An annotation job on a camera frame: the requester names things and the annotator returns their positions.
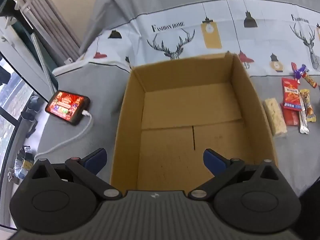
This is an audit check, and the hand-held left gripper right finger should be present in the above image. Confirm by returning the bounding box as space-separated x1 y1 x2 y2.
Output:
188 149 287 202

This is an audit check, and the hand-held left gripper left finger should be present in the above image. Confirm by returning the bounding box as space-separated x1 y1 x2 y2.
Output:
25 148 123 202

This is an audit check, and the cardboard box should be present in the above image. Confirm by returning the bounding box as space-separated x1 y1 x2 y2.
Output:
110 51 278 197

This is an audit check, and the beige rice cracker bar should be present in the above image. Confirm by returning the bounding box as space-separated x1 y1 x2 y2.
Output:
262 97 287 137

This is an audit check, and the plain red snack packet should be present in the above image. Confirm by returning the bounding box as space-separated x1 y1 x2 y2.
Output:
281 104 299 126

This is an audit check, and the clear long stick packet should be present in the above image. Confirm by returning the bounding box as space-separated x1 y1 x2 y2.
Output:
299 90 310 135

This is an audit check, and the red printed snack packet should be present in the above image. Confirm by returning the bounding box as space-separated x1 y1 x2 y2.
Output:
281 77 302 111

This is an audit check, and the yellow sausage packet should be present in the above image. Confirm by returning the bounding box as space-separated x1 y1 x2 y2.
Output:
299 89 317 123

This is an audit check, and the red white stick packet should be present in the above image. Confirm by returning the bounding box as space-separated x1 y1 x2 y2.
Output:
291 62 300 83

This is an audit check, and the purple chocolate bar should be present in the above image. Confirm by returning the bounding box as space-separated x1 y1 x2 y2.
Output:
294 64 308 80

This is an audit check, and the gold red candy bar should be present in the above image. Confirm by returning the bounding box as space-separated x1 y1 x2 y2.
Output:
302 72 318 88

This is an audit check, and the black smartphone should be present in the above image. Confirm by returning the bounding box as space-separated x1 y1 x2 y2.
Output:
45 91 91 126

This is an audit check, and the grey yellow object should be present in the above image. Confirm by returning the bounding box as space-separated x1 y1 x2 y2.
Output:
7 145 34 183

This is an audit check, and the dark shoe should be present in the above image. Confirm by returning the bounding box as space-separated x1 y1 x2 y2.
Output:
20 111 38 122

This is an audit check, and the grey shoe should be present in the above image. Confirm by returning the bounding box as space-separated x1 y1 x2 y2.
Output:
26 95 42 113

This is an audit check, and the metal pole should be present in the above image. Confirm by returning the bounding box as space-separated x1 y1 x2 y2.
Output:
31 32 57 93

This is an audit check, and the glass window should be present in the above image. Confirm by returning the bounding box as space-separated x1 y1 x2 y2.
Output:
0 52 50 230

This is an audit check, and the grey white deer print bedspread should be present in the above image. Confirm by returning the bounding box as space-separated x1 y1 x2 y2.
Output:
32 0 320 205

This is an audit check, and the dark hanging cloth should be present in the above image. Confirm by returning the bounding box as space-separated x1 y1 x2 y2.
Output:
0 0 17 17

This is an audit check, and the white charging cable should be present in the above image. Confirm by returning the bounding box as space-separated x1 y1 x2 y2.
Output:
34 110 94 160

